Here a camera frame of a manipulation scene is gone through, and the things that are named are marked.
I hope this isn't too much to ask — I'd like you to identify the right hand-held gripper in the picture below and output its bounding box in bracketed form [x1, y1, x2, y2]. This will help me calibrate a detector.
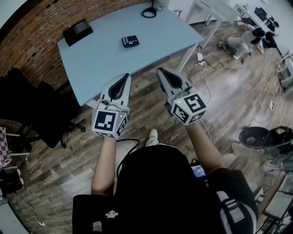
[157, 67, 208, 126]

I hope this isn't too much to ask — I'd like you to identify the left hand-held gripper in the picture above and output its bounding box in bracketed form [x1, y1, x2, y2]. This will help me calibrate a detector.
[91, 73, 132, 139]

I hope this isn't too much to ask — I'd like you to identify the black calculator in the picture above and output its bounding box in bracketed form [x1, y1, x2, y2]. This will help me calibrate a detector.
[121, 35, 140, 48]

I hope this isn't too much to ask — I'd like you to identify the person's left forearm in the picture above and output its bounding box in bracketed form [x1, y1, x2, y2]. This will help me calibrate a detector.
[91, 136, 118, 197]

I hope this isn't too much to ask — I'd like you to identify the person's right forearm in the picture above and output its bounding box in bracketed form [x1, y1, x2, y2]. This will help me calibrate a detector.
[184, 123, 227, 177]

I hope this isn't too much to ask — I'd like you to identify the white power strip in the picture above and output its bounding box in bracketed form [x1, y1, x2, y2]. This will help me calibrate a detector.
[196, 53, 206, 67]

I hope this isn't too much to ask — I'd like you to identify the person's white shoe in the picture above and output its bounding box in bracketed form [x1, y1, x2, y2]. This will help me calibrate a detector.
[145, 128, 159, 147]

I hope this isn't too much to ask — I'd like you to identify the black box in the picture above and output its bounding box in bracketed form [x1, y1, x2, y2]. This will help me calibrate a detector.
[62, 19, 94, 47]

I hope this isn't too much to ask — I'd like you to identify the black desk lamp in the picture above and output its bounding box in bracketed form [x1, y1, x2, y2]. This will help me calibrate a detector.
[141, 0, 163, 19]

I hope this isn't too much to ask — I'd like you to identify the white desk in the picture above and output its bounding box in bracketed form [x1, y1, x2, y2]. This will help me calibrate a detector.
[185, 0, 230, 49]

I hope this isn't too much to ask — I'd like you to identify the black office chair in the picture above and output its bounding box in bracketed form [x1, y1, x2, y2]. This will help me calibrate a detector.
[0, 67, 87, 149]

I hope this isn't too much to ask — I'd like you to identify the black device with screen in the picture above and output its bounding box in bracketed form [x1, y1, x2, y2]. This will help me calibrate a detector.
[190, 164, 208, 181]

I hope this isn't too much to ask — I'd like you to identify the black round container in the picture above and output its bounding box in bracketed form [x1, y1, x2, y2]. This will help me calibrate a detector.
[238, 125, 293, 152]

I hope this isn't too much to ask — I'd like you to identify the person's black shirt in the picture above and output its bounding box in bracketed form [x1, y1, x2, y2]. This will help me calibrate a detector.
[72, 144, 260, 234]

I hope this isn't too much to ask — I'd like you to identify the checkered cloth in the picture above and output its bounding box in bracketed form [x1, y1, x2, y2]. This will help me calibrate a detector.
[0, 127, 12, 168]

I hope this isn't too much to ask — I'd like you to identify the black bag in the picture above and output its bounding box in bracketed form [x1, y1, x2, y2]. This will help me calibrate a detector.
[0, 170, 24, 197]

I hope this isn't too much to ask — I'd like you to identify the black cable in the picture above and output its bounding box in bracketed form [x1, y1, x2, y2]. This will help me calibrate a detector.
[116, 138, 141, 179]

